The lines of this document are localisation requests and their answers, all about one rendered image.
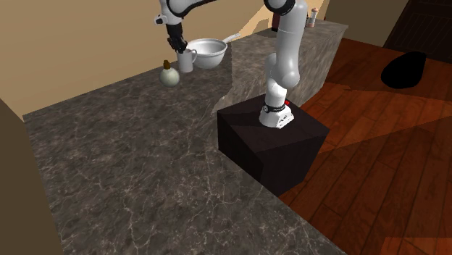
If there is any white mug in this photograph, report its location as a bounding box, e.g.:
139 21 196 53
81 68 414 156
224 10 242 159
176 48 198 74

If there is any black rounded object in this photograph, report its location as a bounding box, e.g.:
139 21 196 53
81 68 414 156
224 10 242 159
380 50 428 91

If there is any dark red bottle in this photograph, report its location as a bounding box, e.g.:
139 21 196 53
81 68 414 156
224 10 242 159
270 13 282 33

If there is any pale shaker with brown top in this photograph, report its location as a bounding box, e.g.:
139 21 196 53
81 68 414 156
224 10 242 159
305 7 319 29

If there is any dark robot stand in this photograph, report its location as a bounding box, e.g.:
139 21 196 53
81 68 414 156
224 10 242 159
217 93 331 198

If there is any white pan with handle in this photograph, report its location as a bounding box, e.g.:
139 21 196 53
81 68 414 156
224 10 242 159
185 33 242 70

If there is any round pale vase brown stopper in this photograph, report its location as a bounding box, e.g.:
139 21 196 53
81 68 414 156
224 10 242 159
159 59 181 88

